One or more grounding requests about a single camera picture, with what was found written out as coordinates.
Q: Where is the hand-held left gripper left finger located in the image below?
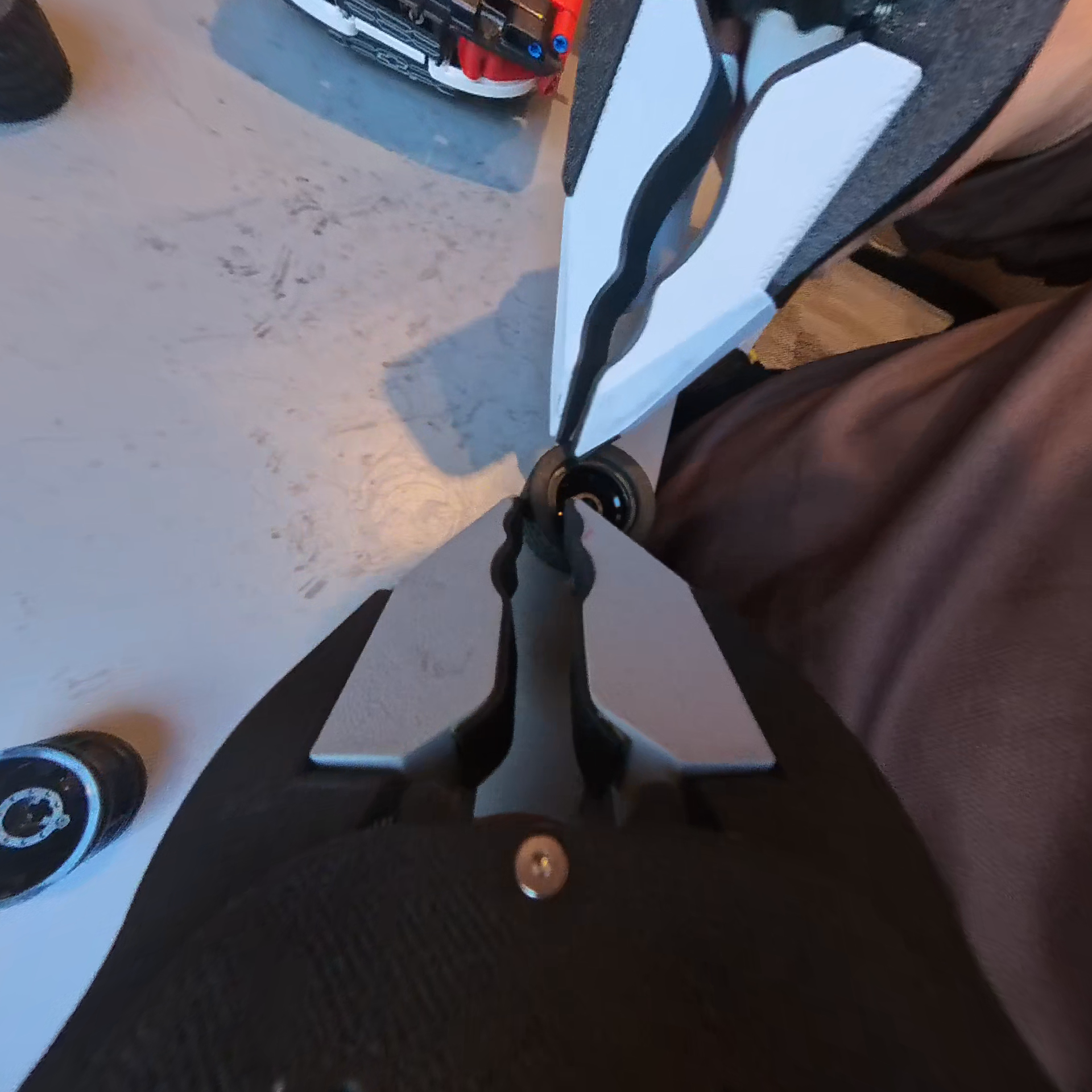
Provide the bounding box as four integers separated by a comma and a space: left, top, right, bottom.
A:
307, 497, 523, 812

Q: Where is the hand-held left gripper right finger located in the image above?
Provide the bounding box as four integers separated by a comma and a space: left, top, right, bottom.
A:
563, 500, 777, 799

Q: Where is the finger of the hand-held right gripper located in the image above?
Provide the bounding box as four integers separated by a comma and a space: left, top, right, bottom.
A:
548, 0, 739, 449
567, 41, 924, 460

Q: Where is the black toy wheel with tire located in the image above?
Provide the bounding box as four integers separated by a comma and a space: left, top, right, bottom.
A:
522, 444, 656, 573

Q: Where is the person's right forearm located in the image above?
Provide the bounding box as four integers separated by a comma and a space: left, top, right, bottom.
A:
896, 0, 1092, 291

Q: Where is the grey desk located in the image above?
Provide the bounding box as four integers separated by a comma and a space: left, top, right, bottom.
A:
0, 0, 684, 1085

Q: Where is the toy brick car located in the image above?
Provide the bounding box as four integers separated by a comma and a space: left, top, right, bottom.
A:
286, 0, 585, 102

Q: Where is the person's brown clothed body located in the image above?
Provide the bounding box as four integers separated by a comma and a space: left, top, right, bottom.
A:
652, 282, 1092, 1092

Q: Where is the glossy black toy wheel rim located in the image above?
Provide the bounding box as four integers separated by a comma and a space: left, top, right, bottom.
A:
0, 731, 148, 907

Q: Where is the loose black rubber toy tire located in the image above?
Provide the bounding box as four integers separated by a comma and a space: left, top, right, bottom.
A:
0, 0, 73, 125

